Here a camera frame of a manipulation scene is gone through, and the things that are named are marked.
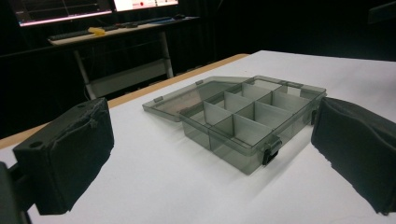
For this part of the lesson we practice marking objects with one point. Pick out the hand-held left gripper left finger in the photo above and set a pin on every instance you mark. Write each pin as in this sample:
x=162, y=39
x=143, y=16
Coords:
x=65, y=149

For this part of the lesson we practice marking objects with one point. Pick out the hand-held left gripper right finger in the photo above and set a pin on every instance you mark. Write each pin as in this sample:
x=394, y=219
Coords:
x=358, y=146

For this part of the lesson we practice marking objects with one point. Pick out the clear grey compartment storage box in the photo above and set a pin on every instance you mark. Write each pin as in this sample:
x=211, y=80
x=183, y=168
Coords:
x=246, y=118

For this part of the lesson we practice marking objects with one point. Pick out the white-legged desk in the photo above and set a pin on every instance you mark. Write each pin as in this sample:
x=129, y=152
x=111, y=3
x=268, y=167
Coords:
x=124, y=53

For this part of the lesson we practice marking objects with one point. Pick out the black keyboard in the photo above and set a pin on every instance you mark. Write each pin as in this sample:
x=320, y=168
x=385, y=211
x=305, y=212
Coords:
x=70, y=34

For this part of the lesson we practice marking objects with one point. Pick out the yellow object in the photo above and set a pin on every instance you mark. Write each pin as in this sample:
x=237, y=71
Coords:
x=97, y=30

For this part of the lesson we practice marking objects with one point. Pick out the computer monitor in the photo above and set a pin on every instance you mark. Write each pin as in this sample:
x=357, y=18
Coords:
x=144, y=4
x=59, y=11

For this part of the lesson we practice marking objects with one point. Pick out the black computer mouse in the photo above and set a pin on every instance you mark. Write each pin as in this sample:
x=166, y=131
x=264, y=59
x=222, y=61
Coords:
x=179, y=16

